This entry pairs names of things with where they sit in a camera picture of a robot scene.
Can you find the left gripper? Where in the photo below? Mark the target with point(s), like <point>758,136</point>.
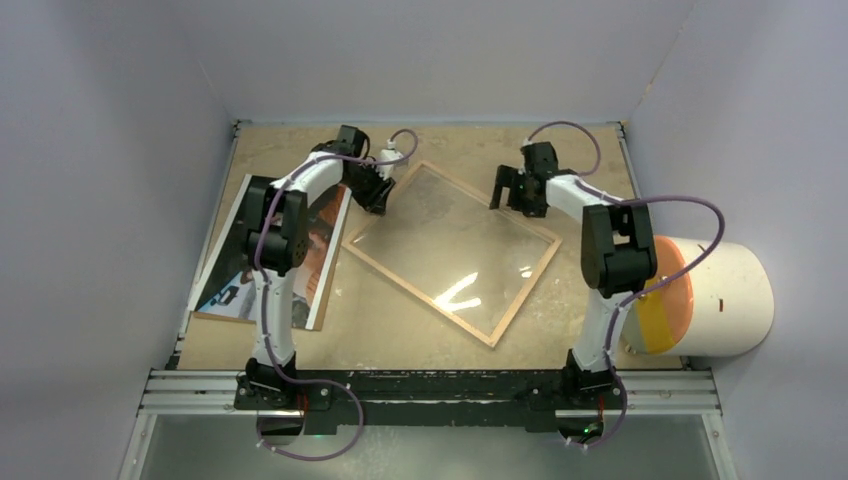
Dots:
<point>375,201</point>

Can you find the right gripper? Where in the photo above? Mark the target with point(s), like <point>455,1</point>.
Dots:
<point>508,177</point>

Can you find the wooden picture frame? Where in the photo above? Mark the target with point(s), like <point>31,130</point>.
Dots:
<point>397,272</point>

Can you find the clear acrylic sheet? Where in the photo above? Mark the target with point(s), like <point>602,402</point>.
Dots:
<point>457,245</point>

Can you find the glossy photo print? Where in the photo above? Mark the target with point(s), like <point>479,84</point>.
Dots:
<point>226,287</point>

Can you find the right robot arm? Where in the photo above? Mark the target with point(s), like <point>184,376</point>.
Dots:
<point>617,253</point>

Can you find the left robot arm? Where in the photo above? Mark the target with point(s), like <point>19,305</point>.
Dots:
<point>276,241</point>

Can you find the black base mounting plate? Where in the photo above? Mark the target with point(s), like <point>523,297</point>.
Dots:
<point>533,400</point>

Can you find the white cylinder with orange face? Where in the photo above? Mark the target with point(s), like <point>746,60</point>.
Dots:
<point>723,307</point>

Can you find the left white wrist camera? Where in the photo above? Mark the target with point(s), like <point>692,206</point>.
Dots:
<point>389,157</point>

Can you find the aluminium rail frame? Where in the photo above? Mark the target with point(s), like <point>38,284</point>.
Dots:
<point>647,393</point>

